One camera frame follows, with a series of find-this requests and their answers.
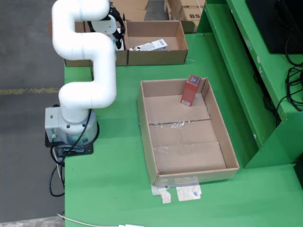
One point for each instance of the white adapter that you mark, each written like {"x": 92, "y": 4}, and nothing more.
{"x": 130, "y": 225}

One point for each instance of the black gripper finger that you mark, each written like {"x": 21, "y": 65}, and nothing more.
{"x": 120, "y": 20}
{"x": 118, "y": 40}

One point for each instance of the red carton box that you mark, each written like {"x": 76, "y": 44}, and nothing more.
{"x": 190, "y": 91}

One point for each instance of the black monitor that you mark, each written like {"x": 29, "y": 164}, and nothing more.
{"x": 272, "y": 23}

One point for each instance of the cardboard box printed BS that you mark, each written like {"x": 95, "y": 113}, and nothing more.
{"x": 190, "y": 15}

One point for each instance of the shallow cardboard tray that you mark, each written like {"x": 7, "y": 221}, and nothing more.
{"x": 189, "y": 160}

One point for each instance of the green metal cabinet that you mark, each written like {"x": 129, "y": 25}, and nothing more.
{"x": 236, "y": 71}

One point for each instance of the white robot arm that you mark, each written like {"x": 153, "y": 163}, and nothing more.
{"x": 101, "y": 71}

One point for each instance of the cardboard tab with blue logo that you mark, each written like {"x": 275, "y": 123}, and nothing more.
{"x": 188, "y": 192}

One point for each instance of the small cardboard tab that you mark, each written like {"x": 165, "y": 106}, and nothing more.
{"x": 165, "y": 197}

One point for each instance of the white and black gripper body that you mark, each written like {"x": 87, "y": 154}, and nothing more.
{"x": 105, "y": 26}

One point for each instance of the grey robot controller box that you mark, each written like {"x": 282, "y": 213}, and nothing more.
{"x": 52, "y": 123}

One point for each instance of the white carton box with barcode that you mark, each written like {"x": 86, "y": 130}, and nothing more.
{"x": 154, "y": 45}

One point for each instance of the tall white carton box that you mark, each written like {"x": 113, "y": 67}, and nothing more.
{"x": 121, "y": 47}

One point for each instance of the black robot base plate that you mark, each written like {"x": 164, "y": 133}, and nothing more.
{"x": 80, "y": 152}

